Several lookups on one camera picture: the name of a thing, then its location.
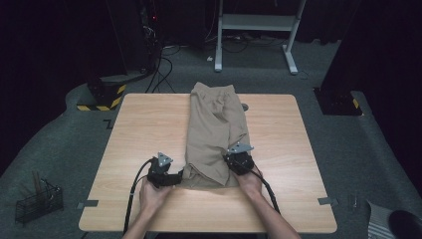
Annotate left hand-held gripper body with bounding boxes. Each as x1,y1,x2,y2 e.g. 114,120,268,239
146,151,174,189

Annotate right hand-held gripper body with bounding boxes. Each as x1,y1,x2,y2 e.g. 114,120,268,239
223,142,256,176

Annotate beige pants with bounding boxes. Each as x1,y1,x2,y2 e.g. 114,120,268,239
182,82,252,189

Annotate person's left hand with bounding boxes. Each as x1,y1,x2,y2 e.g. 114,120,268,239
138,179,175,214

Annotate person's right hand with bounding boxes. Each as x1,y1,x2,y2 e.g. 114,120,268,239
236,165,265,197

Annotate grey tape strip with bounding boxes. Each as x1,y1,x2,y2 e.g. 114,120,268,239
316,196,339,207
76,199,100,210

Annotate yellow black striped base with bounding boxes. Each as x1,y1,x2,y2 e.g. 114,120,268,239
76,82,128,113

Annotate black stand base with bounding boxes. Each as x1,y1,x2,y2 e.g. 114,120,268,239
313,87,363,117

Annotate white metal stand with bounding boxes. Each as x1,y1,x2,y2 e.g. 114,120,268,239
213,0,307,76

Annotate dark equipment rack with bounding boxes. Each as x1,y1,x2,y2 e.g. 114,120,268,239
138,0,164,74

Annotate grey striped cloth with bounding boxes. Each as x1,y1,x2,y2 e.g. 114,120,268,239
366,200,396,239

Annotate person's black shoe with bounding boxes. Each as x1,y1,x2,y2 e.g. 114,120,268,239
387,209,422,239

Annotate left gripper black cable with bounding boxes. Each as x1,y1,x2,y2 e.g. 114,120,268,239
122,157,155,235

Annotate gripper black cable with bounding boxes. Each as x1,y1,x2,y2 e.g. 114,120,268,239
122,157,155,235
251,168,282,214

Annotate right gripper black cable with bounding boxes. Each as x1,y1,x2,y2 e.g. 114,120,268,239
251,168,282,214

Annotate black floor cables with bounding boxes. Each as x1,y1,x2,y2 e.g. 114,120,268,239
144,43,182,95

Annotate black wire basket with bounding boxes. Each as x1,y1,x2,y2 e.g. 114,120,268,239
14,178,65,224

